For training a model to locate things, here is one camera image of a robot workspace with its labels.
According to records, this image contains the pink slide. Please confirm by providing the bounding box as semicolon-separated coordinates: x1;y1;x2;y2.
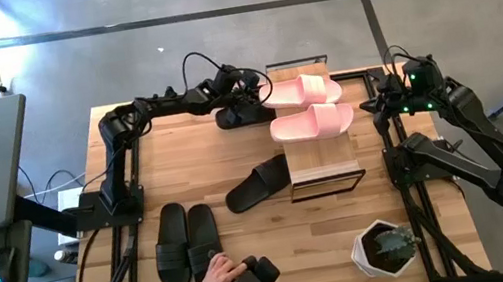
255;67;345;115
266;97;359;149

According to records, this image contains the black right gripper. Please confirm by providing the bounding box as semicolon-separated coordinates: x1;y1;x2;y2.
355;73;414;140

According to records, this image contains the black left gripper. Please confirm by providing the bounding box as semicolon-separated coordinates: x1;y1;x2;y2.
211;59;277;128

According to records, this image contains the green succulent plant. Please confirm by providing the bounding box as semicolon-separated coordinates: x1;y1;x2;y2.
372;221;425;266

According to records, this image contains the black slide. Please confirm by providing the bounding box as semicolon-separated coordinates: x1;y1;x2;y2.
219;152;296;217
213;98;279;133
147;200;198;282
180;200;229;282

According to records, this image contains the wooden shelf with black frame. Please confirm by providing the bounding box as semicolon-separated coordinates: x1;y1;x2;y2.
263;50;371;205

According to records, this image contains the black diagonal beam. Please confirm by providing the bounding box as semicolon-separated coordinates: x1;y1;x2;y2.
10;185;83;246

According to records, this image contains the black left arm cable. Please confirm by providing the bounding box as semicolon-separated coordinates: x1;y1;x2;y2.
178;40;277;118

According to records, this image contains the white power box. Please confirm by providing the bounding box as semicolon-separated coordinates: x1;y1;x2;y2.
49;186;92;248

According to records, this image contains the small plastic bottle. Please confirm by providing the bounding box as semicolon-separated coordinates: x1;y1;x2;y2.
52;245;82;268

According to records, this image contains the teal round object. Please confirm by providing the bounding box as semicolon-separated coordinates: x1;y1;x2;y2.
25;255;53;280

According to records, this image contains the black aluminium table frame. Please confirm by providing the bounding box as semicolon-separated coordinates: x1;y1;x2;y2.
44;52;494;282

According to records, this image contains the white hexagonal plant pot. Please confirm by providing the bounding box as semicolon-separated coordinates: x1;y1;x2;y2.
345;214;420;282

